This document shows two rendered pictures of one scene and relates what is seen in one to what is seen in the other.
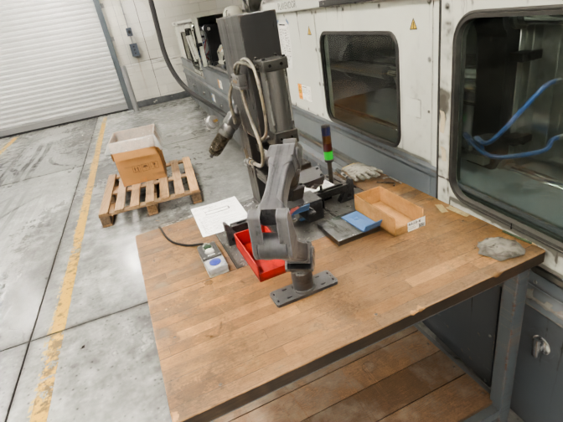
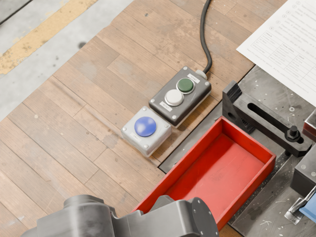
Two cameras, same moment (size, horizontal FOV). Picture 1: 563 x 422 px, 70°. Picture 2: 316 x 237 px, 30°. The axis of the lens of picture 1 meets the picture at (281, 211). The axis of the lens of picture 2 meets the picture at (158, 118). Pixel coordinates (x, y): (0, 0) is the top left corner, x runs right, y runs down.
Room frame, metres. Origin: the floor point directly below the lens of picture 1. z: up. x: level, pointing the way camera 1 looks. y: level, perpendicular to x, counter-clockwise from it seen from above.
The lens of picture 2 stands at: (1.02, -0.23, 1.88)
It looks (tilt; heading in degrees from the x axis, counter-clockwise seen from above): 62 degrees down; 71
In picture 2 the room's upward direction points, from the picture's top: 11 degrees counter-clockwise
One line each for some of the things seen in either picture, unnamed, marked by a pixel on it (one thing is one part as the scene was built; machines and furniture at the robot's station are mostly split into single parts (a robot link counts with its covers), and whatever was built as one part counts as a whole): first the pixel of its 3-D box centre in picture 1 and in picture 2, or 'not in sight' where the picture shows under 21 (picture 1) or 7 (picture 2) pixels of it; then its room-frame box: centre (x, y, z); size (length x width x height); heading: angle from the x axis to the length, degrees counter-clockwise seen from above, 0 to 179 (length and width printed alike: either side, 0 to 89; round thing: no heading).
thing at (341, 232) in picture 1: (348, 226); not in sight; (1.27, -0.23, 0.91); 0.17 x 0.16 x 0.02; 109
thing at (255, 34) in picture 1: (260, 77); not in sight; (1.52, -0.01, 1.44); 0.17 x 0.13 x 0.42; 19
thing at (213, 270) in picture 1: (217, 269); (146, 134); (1.16, 0.25, 0.90); 0.07 x 0.07 x 0.06; 19
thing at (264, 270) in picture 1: (262, 250); (201, 193); (1.18, 0.09, 0.93); 0.25 x 0.12 x 0.06; 19
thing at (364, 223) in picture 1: (360, 218); not in sight; (1.27, -0.28, 0.93); 0.15 x 0.07 x 0.03; 23
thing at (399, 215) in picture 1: (388, 209); not in sight; (1.30, -0.39, 0.93); 0.25 x 0.13 x 0.08; 19
